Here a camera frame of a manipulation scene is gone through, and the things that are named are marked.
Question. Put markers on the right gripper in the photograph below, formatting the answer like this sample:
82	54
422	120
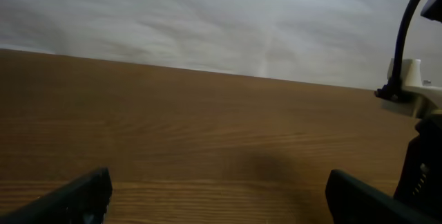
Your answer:
431	155

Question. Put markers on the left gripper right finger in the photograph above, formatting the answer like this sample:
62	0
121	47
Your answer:
359	203

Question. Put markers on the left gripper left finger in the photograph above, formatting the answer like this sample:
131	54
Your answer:
76	200

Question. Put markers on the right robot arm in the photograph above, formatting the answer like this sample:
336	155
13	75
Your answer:
434	8

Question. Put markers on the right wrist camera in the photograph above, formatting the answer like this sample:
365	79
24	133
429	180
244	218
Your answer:
412	75

